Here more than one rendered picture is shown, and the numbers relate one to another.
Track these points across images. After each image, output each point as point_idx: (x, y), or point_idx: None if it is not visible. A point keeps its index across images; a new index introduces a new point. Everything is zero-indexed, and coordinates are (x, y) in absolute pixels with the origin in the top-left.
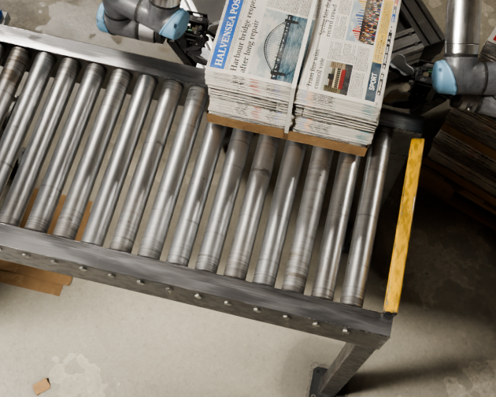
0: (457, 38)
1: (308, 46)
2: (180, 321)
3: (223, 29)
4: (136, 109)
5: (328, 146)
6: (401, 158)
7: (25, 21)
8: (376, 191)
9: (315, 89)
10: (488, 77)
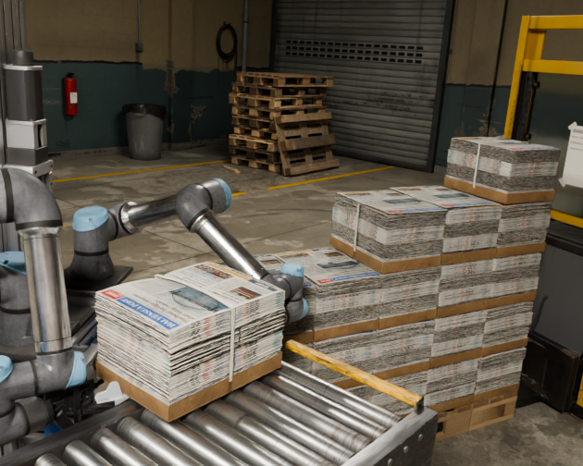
0: (254, 268)
1: (204, 293)
2: None
3: (144, 313)
4: (101, 461)
5: (259, 374)
6: None
7: None
8: (312, 374)
9: (244, 301)
10: (286, 279)
